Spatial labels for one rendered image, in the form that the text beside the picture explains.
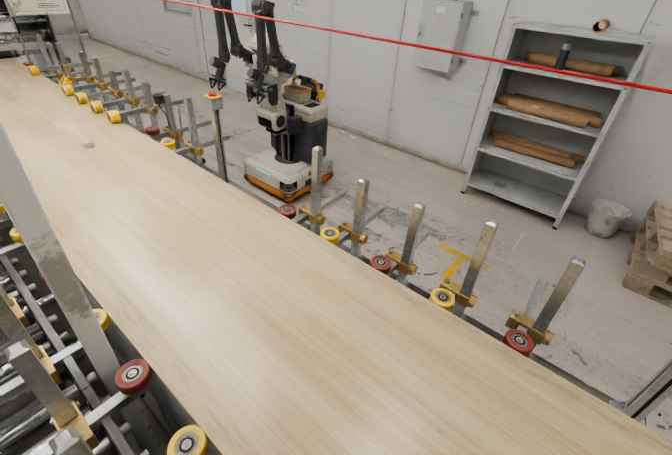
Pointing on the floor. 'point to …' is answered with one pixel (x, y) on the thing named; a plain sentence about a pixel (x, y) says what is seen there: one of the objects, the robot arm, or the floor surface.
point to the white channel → (64, 282)
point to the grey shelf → (547, 179)
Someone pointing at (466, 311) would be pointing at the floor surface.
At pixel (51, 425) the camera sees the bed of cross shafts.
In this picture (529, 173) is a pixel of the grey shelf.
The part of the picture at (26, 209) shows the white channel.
